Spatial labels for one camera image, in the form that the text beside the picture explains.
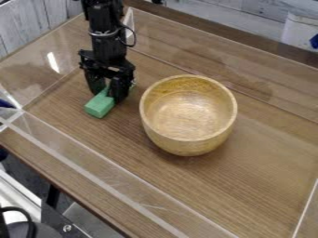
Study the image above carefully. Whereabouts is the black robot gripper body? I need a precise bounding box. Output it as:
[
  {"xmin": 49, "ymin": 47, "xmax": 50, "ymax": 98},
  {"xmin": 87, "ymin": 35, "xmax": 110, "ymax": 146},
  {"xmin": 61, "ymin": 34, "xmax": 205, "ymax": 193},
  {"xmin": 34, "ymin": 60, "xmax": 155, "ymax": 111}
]
[{"xmin": 79, "ymin": 32, "xmax": 135, "ymax": 79}]

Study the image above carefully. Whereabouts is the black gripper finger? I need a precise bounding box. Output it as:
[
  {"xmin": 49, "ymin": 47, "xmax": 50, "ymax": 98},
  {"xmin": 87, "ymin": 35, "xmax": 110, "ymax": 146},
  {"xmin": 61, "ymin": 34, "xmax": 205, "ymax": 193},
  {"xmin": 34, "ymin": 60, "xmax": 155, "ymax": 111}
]
[
  {"xmin": 85, "ymin": 70, "xmax": 106, "ymax": 95},
  {"xmin": 109, "ymin": 75, "xmax": 134, "ymax": 103}
]

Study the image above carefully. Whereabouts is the green rectangular block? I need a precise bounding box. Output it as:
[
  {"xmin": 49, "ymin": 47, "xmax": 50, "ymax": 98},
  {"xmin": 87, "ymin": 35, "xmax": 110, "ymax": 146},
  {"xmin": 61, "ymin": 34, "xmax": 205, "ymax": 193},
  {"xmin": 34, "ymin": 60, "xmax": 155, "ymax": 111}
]
[{"xmin": 83, "ymin": 86, "xmax": 119, "ymax": 119}]

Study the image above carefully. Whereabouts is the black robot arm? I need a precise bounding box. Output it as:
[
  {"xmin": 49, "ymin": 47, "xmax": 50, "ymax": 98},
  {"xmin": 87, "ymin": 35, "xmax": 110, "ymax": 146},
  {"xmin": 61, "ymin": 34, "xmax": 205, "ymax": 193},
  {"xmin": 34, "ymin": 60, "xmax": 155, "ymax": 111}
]
[{"xmin": 79, "ymin": 0, "xmax": 135, "ymax": 104}]

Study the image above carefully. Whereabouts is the light wooden bowl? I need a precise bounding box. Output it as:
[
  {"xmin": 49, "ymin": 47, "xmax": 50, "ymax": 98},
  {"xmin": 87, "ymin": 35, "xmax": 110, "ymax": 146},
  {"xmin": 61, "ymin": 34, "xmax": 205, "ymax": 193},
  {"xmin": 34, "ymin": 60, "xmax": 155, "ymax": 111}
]
[{"xmin": 139, "ymin": 74, "xmax": 240, "ymax": 156}]

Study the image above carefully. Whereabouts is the black table leg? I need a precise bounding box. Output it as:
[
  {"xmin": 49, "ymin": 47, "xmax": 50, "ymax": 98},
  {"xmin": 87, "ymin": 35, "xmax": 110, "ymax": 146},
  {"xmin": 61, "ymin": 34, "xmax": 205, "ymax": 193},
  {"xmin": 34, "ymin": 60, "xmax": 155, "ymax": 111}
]
[{"xmin": 46, "ymin": 185, "xmax": 62, "ymax": 209}]

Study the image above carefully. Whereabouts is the white cylindrical container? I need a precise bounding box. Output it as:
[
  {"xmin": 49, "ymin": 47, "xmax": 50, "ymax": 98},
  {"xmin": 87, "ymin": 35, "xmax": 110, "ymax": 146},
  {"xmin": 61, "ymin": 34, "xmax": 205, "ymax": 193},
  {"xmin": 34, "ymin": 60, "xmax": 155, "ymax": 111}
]
[{"xmin": 281, "ymin": 11, "xmax": 318, "ymax": 53}]

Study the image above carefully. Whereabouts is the clear acrylic corner bracket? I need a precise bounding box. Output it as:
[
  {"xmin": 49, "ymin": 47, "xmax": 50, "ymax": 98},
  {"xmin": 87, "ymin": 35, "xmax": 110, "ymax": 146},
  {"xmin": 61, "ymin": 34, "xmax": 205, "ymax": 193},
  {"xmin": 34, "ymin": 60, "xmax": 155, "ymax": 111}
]
[{"xmin": 123, "ymin": 7, "xmax": 134, "ymax": 40}]

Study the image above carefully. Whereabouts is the clear acrylic tray wall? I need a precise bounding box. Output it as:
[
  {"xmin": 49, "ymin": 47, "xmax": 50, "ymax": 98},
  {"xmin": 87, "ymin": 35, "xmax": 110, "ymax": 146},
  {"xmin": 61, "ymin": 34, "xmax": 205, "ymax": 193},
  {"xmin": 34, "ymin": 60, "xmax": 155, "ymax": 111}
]
[{"xmin": 0, "ymin": 108, "xmax": 238, "ymax": 238}]

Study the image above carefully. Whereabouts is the black cable loop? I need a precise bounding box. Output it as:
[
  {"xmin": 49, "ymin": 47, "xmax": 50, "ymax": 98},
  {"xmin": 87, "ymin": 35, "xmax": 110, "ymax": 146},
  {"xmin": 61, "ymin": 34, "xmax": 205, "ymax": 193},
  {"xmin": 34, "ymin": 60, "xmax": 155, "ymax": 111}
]
[{"xmin": 0, "ymin": 206, "xmax": 36, "ymax": 238}]

